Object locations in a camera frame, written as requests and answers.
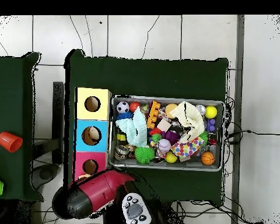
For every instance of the light blue muslin cloth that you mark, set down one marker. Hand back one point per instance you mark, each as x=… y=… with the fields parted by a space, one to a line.
x=136 y=130

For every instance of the yellow plush duck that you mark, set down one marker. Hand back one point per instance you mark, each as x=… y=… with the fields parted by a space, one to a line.
x=84 y=176

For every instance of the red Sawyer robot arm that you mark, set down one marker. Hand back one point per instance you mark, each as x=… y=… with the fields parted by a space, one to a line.
x=100 y=189

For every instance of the wooden box with three holes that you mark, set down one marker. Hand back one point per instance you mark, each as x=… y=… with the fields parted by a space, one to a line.
x=100 y=112

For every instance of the shallow mesh bin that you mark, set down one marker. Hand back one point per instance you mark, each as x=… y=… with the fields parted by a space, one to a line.
x=196 y=164

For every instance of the orange toy building block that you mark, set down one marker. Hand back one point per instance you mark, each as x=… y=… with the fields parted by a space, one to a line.
x=152 y=116

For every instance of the red ball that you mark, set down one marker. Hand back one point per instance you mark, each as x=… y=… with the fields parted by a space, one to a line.
x=134 y=106

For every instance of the small soccer ball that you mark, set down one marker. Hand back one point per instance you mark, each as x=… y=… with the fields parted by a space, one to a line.
x=123 y=107

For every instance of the large green spiky ball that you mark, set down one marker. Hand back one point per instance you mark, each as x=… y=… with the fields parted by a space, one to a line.
x=144 y=155

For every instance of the white toy baseball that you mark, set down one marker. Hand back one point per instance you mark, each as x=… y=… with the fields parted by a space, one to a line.
x=164 y=145

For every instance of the dark green tablecloth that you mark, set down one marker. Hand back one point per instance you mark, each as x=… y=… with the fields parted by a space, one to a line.
x=142 y=77
x=14 y=175

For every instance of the cream muslin cloth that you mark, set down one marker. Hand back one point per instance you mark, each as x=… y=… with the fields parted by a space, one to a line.
x=191 y=116

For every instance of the polka dot cloth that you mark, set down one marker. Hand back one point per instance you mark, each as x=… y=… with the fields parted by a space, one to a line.
x=186 y=149

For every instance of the yellow ball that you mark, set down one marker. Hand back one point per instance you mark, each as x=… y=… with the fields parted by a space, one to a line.
x=211 y=112

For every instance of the small orange basketball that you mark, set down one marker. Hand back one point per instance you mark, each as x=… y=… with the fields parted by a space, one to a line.
x=207 y=158

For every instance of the orange plastic cup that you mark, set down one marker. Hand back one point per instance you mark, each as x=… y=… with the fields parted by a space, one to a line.
x=9 y=141

